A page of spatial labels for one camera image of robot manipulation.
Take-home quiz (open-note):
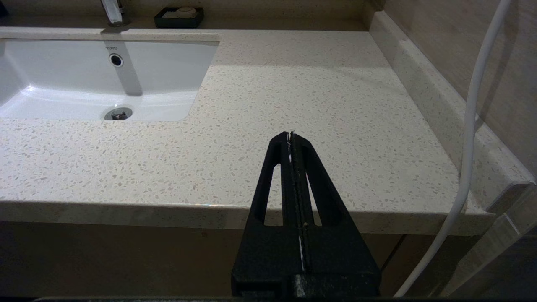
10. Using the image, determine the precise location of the white cable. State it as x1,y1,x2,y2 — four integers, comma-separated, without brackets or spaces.
394,0,514,297

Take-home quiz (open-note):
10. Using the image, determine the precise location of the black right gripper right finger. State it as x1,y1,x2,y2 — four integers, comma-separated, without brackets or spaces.
290,131,381,298

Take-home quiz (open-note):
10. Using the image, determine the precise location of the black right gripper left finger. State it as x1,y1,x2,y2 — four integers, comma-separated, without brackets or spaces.
232,131,303,298

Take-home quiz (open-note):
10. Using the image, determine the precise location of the black soap dish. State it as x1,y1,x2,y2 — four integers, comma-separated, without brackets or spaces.
154,7,204,29

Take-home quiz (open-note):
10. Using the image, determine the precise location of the chrome sink drain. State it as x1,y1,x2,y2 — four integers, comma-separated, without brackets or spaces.
104,107,133,121

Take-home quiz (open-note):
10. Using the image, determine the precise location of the chrome faucet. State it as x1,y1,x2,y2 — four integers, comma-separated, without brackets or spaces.
100,0,130,27

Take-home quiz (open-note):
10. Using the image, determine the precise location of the white ceramic sink basin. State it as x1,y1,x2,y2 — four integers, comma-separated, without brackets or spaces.
0,39,219,123

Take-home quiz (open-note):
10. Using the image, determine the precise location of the brown vanity cabinet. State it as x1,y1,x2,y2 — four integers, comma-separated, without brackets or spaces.
0,220,483,299

